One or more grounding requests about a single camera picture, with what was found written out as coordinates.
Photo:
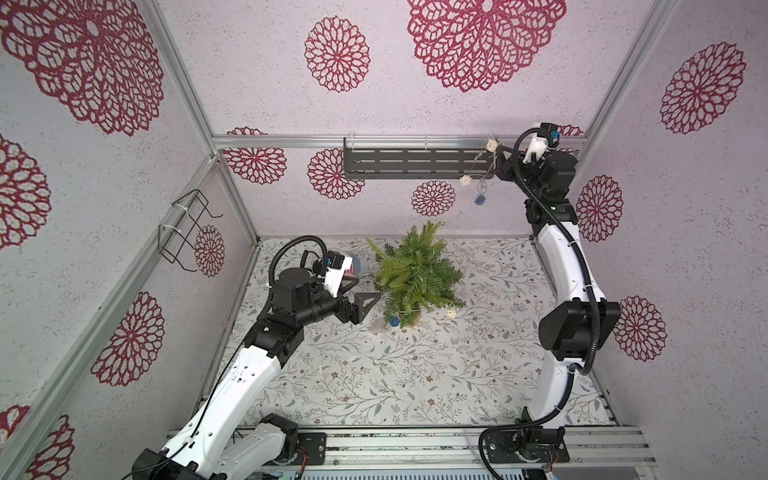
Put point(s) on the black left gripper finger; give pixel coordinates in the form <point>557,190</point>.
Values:
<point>363,304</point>
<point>348,282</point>

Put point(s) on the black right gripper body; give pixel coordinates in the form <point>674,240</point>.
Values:
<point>501,166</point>

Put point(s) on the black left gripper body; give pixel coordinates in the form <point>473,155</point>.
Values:
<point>344,313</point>

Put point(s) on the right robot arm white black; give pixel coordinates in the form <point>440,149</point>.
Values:
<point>577,328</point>

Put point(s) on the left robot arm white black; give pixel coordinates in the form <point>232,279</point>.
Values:
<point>246,372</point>

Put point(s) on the small green christmas tree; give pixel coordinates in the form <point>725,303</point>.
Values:
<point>414,276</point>

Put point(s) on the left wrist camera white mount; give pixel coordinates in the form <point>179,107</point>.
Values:
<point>337,264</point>

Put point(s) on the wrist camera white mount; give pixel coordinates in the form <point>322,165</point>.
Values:
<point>538,145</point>
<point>337,264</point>

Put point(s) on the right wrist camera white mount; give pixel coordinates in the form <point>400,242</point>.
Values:
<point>538,145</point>

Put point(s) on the grey slotted wall shelf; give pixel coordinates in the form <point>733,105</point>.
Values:
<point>399,163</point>

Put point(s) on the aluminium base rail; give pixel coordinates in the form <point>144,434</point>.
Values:
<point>389,448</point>

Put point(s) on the black wire wall basket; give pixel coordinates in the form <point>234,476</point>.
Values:
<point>176,236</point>

